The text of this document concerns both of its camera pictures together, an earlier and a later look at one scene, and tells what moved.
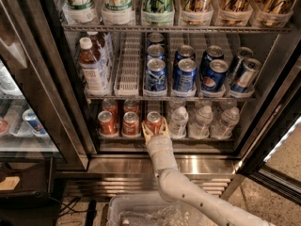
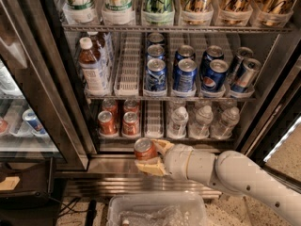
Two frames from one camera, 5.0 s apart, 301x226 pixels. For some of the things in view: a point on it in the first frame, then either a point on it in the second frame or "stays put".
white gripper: [155, 144] to [176, 162]
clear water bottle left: [178, 122] stays put
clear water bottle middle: [199, 129] stays put
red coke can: [153, 120] to [145, 149]
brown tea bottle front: [93, 72] stays put
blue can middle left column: [155, 51] stays put
